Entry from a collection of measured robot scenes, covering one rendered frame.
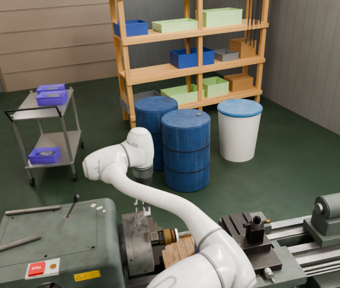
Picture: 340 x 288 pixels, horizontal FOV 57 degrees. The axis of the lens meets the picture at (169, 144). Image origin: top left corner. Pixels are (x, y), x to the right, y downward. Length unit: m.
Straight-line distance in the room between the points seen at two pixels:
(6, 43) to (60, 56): 1.20
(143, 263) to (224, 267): 0.78
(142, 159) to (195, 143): 2.31
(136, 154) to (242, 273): 0.57
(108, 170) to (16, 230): 0.76
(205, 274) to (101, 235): 0.79
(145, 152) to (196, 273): 0.53
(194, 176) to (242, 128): 0.96
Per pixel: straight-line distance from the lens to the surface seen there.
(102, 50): 8.56
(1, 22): 8.40
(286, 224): 2.25
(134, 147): 1.22
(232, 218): 2.06
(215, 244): 0.97
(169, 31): 5.32
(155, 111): 3.90
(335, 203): 2.07
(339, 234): 2.21
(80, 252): 1.55
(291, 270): 1.91
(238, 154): 4.40
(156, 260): 1.81
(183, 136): 3.46
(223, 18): 5.75
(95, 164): 1.18
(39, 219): 1.79
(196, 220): 1.03
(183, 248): 1.99
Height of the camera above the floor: 2.33
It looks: 28 degrees down
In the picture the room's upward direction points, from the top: 3 degrees counter-clockwise
